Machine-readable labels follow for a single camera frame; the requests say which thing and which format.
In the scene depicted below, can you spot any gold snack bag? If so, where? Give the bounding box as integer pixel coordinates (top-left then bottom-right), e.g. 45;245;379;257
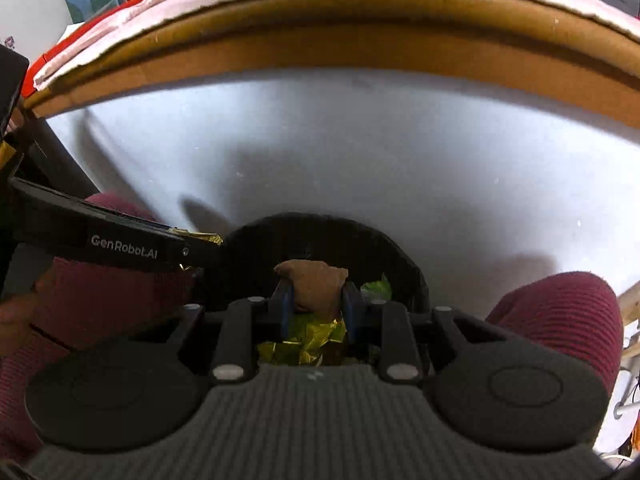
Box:
170;227;348;367

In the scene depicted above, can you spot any wooden table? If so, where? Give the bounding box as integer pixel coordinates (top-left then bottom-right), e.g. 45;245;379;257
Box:
22;0;640;128

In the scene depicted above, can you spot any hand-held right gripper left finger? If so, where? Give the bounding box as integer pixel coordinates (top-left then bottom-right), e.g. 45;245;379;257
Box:
150;280;296;386

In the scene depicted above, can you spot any wooden slatted frame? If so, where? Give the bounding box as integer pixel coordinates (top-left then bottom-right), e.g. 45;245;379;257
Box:
612;280;640;418

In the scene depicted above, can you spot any black trash bin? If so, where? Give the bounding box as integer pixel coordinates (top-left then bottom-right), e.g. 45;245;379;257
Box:
220;212;431;368

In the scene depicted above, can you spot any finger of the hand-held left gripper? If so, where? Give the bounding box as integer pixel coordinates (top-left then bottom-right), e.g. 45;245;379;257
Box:
181;239;224;268

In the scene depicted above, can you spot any green white packet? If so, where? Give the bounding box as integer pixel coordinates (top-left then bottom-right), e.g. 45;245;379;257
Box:
360;274;393;302

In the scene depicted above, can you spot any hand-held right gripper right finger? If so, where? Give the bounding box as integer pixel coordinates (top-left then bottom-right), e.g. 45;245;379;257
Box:
342;281;496;386

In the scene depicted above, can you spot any brown paper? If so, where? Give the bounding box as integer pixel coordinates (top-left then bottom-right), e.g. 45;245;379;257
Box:
274;259;349;313

